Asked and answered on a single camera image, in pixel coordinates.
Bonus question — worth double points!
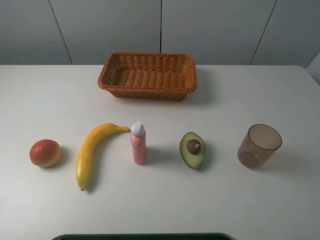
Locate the halved avocado with pit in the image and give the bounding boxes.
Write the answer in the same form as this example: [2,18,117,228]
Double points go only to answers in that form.
[179,132,206,169]

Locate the brown wicker basket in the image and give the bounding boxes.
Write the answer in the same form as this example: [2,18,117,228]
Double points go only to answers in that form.
[97,52,198,101]

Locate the pink bottle white cap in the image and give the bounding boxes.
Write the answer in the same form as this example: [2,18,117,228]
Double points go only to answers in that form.
[130,121,147,165]

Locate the yellow banana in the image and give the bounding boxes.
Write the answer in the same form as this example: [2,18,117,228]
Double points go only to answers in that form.
[75,123,130,191]

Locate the brown translucent plastic cup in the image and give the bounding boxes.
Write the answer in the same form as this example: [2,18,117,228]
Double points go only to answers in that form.
[237,124,283,169]

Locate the black tray edge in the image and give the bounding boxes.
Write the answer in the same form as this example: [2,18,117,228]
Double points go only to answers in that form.
[53,233,235,240]

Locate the red orange round fruit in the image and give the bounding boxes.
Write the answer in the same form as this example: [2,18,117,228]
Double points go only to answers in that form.
[29,139,62,168]

